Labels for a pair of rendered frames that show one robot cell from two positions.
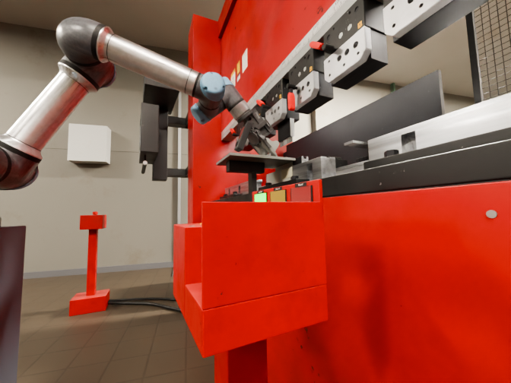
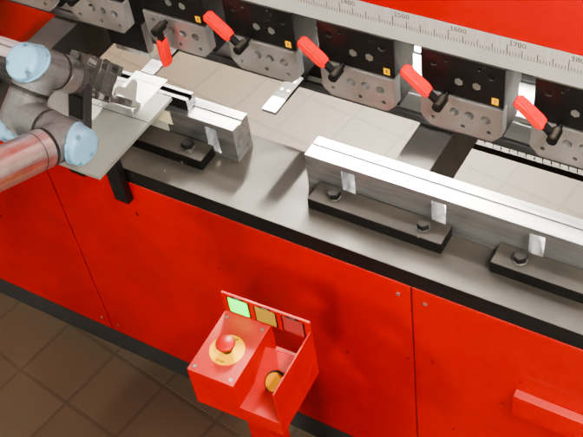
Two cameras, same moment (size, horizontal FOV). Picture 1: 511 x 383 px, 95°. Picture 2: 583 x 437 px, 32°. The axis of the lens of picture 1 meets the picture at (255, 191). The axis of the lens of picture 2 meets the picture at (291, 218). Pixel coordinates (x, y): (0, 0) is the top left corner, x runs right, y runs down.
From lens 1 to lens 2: 1.83 m
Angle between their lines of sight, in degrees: 58
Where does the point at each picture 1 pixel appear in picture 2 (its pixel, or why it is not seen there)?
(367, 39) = (299, 65)
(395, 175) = (344, 255)
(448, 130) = (379, 190)
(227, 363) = not seen: hidden behind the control
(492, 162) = (399, 276)
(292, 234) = (302, 361)
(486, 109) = (403, 192)
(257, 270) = (293, 391)
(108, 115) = not seen: outside the picture
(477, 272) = (390, 311)
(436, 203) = (371, 279)
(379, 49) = not seen: hidden behind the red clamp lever
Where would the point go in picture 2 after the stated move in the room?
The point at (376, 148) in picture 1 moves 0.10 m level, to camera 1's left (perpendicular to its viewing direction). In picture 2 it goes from (315, 166) to (276, 191)
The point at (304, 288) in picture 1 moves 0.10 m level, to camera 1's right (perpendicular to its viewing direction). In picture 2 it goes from (309, 374) to (348, 347)
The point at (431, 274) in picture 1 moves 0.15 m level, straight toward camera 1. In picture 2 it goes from (368, 307) to (371, 368)
